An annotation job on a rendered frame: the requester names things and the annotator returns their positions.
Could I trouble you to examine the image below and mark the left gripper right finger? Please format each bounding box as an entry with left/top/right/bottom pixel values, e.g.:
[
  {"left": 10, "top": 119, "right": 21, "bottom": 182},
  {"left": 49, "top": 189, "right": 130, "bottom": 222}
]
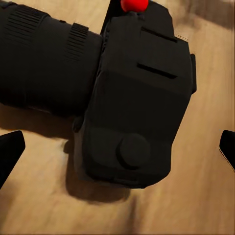
[{"left": 219, "top": 130, "right": 235, "bottom": 170}]

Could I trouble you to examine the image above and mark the digital camera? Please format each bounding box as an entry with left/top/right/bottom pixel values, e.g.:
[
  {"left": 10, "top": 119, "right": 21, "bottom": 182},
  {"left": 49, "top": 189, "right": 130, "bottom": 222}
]
[{"left": 0, "top": 0, "right": 197, "bottom": 189}]

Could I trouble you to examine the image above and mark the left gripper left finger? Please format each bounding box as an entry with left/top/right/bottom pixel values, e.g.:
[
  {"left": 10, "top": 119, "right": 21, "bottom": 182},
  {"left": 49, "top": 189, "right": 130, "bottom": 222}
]
[{"left": 0, "top": 130, "right": 25, "bottom": 189}]

